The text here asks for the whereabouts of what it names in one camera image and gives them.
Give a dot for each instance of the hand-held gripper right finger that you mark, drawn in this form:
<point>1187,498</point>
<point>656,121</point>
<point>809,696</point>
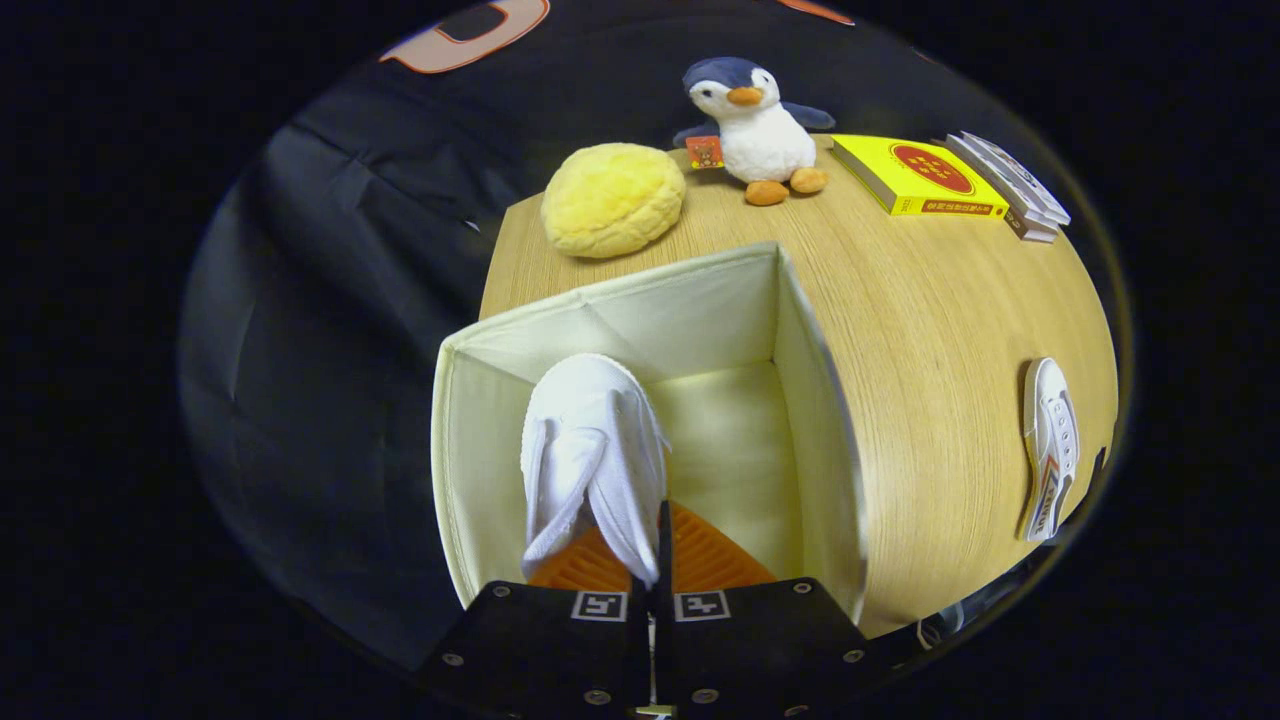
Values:
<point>664,560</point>

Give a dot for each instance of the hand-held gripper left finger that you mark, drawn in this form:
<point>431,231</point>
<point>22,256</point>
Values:
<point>560,650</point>

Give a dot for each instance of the beige fabric storage box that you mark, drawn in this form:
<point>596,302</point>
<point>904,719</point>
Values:
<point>730,440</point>

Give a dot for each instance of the white canvas shoe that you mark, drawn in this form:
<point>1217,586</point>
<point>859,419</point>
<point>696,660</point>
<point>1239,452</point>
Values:
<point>595,440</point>
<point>1052,440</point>

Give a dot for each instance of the yellow plush bun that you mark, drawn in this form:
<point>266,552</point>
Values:
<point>612,200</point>

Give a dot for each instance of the plush penguin toy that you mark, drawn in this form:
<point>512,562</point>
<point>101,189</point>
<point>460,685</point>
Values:
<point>760,135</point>

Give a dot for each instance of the yellow book red label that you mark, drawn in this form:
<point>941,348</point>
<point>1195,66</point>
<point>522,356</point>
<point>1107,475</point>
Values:
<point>920,172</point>

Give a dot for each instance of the brown cover book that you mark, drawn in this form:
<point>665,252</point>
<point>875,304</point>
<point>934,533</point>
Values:
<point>1030,233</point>

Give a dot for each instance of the white picture cover book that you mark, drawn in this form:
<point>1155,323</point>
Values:
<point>1020,175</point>

